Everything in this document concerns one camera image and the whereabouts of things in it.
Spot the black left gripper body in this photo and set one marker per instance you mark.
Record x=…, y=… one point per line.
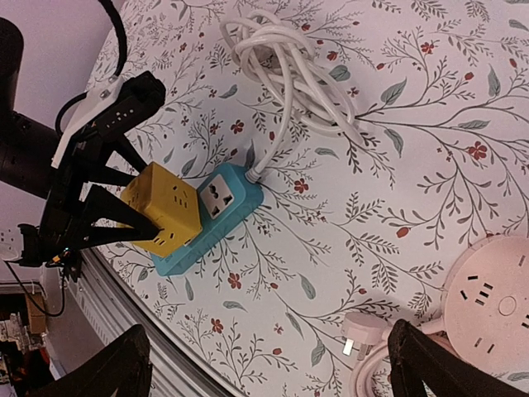
x=68, y=190

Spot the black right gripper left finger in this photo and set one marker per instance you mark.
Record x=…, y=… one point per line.
x=122, y=368

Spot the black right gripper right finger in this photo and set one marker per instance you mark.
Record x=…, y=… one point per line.
x=418, y=363

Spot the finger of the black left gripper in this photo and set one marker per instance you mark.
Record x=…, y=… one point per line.
x=114, y=163
x=106, y=219

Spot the yellow cube socket adapter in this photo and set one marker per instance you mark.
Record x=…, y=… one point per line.
x=170, y=203

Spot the teal power strip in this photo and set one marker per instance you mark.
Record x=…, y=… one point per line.
x=226, y=198

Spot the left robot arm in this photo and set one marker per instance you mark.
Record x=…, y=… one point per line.
x=27, y=147

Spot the round pink socket hub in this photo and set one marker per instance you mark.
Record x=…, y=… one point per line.
x=485, y=305

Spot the floral patterned table mat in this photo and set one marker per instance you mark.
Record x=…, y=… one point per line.
x=440, y=90

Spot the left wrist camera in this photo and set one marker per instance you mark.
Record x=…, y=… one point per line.
x=111, y=110

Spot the aluminium front rail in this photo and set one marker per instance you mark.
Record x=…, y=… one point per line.
x=111, y=307

